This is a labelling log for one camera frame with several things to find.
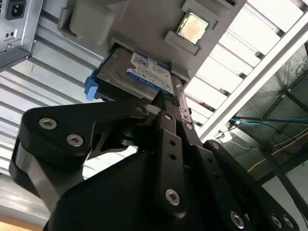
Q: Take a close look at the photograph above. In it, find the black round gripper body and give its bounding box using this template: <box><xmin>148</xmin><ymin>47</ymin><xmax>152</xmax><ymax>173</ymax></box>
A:
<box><xmin>42</xmin><ymin>151</ymin><xmax>232</xmax><ymax>231</ymax></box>

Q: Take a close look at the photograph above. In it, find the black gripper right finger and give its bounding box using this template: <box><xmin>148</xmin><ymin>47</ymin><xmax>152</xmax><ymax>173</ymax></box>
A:
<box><xmin>168</xmin><ymin>95</ymin><xmax>302</xmax><ymax>231</ymax></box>

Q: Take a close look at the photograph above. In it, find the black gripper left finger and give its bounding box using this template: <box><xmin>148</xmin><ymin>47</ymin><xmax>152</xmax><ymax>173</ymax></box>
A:
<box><xmin>9</xmin><ymin>91</ymin><xmax>188</xmax><ymax>220</ymax></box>

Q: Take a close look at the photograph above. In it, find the hard disk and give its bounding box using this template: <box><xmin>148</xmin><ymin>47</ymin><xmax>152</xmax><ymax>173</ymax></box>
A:
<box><xmin>84</xmin><ymin>45</ymin><xmax>193</xmax><ymax>126</ymax></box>

